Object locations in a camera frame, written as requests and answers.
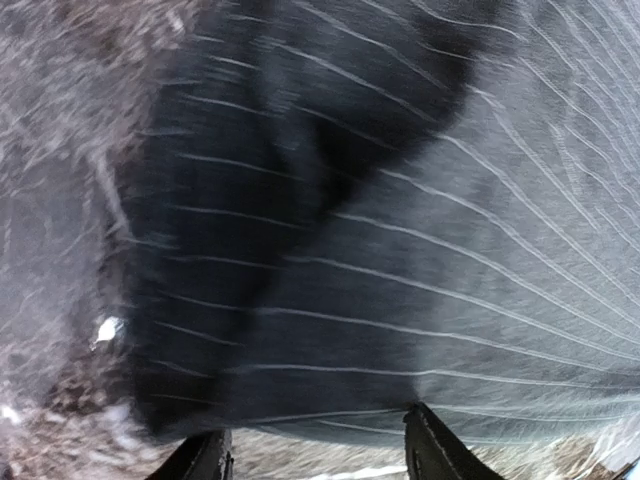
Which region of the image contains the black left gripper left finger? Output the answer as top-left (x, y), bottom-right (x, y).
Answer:
top-left (147, 430), bottom-right (234, 480)

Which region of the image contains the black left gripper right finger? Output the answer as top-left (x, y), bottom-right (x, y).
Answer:
top-left (403, 403), bottom-right (500, 480)

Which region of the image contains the black striped garment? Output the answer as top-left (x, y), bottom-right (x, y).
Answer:
top-left (124, 1), bottom-right (639, 445)

